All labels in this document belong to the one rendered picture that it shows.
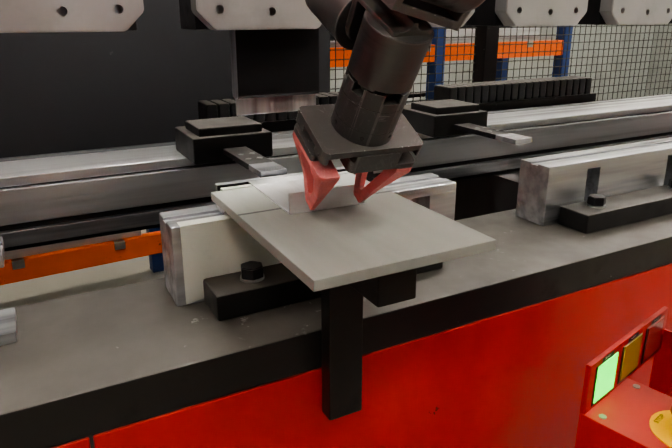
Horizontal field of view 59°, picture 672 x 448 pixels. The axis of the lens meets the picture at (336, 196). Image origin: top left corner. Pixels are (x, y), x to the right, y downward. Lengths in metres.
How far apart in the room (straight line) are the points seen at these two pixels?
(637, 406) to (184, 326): 0.50
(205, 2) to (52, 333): 0.37
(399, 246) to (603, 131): 0.98
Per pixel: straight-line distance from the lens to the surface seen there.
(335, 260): 0.49
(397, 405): 0.75
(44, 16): 0.61
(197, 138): 0.87
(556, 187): 0.98
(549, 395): 0.94
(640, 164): 1.12
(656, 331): 0.84
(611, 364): 0.74
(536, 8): 0.87
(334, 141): 0.51
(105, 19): 0.61
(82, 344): 0.67
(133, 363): 0.62
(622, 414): 0.75
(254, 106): 0.70
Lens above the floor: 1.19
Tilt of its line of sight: 17 degrees down
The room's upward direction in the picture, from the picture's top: straight up
